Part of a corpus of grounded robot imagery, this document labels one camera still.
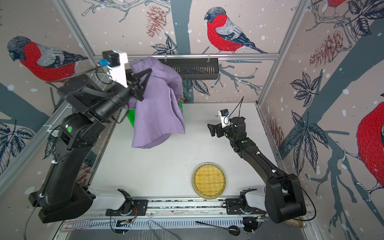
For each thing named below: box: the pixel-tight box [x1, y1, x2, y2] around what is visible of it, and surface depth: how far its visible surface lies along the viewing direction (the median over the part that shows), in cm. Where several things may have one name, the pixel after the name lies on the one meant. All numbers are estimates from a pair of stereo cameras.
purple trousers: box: [124, 57, 186, 149], surface depth 50 cm
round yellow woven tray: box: [191, 162, 227, 200], surface depth 83 cm
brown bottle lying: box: [285, 218, 306, 229], surface depth 67 cm
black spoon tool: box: [195, 221, 241, 236], surface depth 69 cm
